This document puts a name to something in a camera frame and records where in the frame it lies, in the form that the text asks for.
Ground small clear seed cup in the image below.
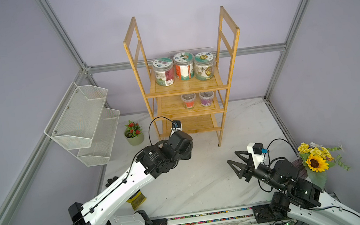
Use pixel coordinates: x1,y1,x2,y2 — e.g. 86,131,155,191
199,91,215,107
181,93,196,109

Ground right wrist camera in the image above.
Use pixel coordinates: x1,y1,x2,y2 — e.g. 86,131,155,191
247,142,268,169

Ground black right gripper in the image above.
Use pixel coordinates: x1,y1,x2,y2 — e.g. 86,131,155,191
226,145,285,197

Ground white mesh wall basket rack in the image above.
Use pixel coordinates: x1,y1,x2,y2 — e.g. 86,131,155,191
44,82,120,167

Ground bamboo three-tier shelf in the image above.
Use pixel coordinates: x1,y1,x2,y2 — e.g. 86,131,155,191
123,7,240,141

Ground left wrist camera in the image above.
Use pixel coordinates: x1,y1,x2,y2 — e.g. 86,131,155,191
169,120,183,137

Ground seed jar with floral lid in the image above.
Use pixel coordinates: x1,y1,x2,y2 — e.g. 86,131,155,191
152,57,175,87

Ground seed jar with red base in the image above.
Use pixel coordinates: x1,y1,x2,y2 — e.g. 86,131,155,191
173,52,194,81

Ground green-lid sunflower seed jar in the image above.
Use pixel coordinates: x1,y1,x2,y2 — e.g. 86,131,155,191
193,52,215,81

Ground black and yellow glove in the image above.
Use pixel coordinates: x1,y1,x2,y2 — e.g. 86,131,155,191
105,176,147,211

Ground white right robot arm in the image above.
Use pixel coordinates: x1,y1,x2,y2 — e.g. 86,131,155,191
227,143,360,225

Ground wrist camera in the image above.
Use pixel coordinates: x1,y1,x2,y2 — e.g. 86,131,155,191
247,142,268,169
169,120,183,137

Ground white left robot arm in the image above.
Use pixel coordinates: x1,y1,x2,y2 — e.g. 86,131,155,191
68,130,194,225

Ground green pot with red flowers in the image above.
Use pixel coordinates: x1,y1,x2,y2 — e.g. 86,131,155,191
124,120,144,146

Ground sunflower bouquet in vase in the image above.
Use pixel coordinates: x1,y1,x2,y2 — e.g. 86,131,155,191
298,142,351,189

